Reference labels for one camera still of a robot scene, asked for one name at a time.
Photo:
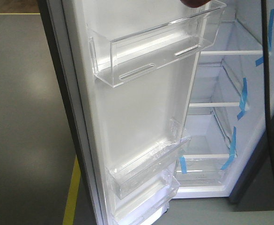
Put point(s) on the white refrigerator door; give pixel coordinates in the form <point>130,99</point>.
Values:
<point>110,126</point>

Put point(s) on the dark grey refrigerator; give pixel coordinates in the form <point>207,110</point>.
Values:
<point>226,118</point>

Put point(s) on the red yellow apple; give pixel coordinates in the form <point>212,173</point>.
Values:
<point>194,3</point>

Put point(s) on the middle clear door bin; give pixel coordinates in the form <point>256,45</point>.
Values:
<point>164,151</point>

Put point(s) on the clear door bin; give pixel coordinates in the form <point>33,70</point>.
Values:
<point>164,151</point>
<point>130,38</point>
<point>145,200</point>

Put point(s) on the upper clear door bin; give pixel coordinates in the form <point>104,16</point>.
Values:
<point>130,38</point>

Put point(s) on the lower clear door bin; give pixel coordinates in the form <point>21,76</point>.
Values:
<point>145,200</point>

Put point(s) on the clear crisper drawer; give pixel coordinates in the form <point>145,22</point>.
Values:
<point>200,171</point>

